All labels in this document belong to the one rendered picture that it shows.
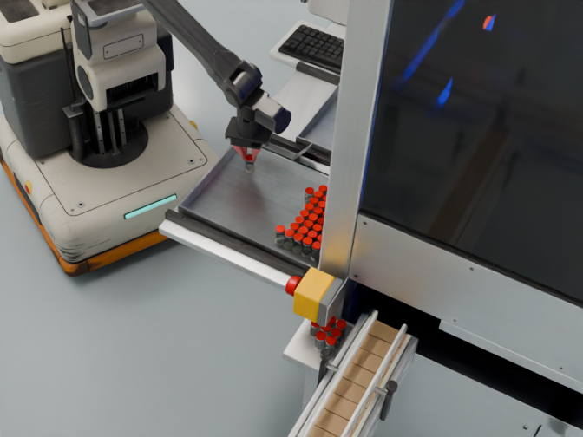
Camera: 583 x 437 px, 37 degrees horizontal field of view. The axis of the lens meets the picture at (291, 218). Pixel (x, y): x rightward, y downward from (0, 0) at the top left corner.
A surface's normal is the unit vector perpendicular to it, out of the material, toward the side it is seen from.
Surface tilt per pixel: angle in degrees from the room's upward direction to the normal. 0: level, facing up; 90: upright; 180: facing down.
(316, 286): 0
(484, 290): 90
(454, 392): 90
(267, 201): 0
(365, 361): 0
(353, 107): 90
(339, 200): 90
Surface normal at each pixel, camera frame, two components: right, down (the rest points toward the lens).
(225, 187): 0.05, -0.67
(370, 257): -0.48, 0.64
